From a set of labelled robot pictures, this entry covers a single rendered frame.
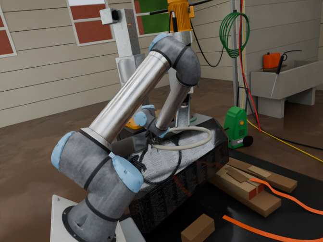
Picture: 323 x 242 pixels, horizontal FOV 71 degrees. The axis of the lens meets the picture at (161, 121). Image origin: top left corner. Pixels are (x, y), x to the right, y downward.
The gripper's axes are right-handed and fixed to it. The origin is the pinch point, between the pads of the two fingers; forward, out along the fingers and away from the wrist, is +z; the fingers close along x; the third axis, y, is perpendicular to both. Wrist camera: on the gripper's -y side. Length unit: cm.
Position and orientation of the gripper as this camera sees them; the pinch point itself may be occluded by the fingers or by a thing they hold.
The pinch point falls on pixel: (154, 152)
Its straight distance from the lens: 172.7
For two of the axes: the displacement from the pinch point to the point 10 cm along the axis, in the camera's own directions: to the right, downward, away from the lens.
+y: 3.5, 2.0, -9.1
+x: 9.3, -2.1, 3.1
